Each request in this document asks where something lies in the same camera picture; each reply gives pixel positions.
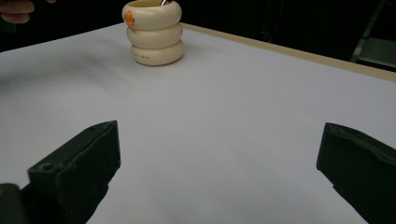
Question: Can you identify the white metal stand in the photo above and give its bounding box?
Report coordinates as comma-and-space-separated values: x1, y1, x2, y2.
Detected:
349, 0, 396, 70

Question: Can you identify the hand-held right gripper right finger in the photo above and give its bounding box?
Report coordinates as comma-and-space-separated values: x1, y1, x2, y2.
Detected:
316, 122, 396, 224

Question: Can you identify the cream ribbed holder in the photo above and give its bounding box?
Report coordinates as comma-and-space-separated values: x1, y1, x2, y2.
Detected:
121, 0, 185, 67

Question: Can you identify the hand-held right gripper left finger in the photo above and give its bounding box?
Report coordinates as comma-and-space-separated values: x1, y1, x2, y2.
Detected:
27, 120, 121, 224

